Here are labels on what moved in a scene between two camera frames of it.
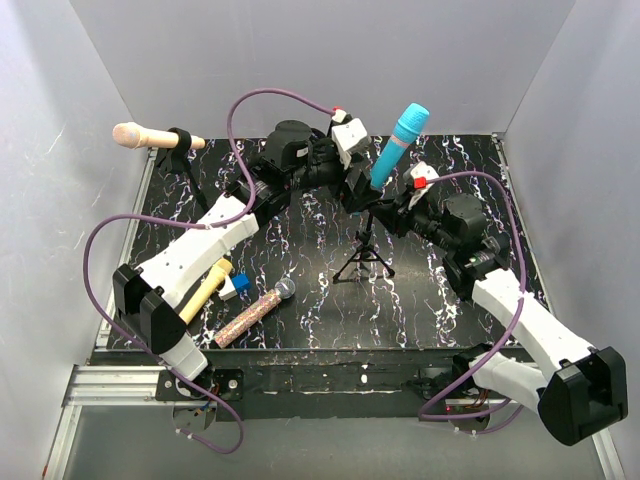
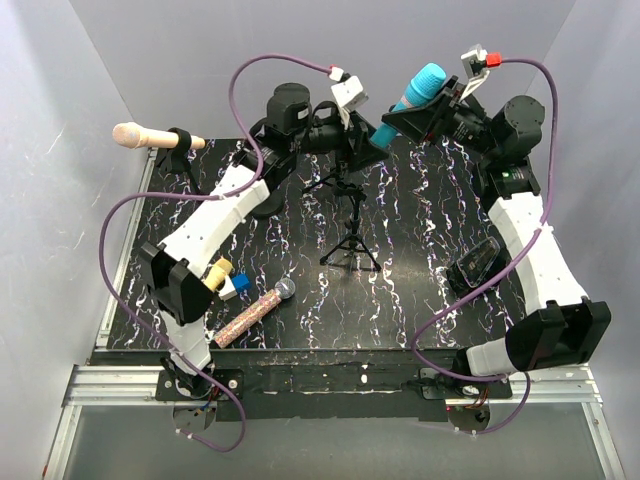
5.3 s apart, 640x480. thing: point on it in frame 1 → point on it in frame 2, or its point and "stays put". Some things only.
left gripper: (363, 192) → (367, 153)
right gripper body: (423, 221) → (464, 125)
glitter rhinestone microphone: (283, 289) stays put
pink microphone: (135, 136) stays put
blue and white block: (232, 286) stays put
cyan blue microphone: (410, 123) → (426, 82)
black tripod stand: (365, 251) → (353, 240)
